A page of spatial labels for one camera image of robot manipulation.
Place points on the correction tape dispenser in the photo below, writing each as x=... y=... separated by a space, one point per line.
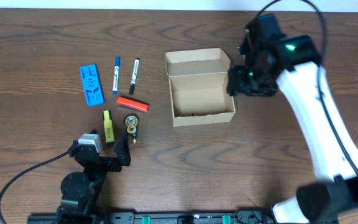
x=131 y=122

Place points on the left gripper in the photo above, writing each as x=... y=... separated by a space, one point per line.
x=122 y=154

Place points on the blue whiteboard marker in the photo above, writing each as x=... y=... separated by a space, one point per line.
x=115 y=84

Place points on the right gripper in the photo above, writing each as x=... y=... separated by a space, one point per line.
x=237 y=84

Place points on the black whiteboard marker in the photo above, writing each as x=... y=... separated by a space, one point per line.
x=134 y=75

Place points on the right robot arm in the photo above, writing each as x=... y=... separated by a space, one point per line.
x=301 y=77

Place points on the yellow highlighter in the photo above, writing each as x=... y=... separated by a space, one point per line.
x=108 y=128

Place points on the blue plastic whiteboard eraser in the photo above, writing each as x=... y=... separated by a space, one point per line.
x=92 y=85

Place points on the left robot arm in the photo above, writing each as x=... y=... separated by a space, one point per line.
x=80 y=190

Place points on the cardboard box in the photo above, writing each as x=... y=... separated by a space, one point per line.
x=197 y=80

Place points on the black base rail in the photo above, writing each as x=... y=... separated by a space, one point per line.
x=238 y=217

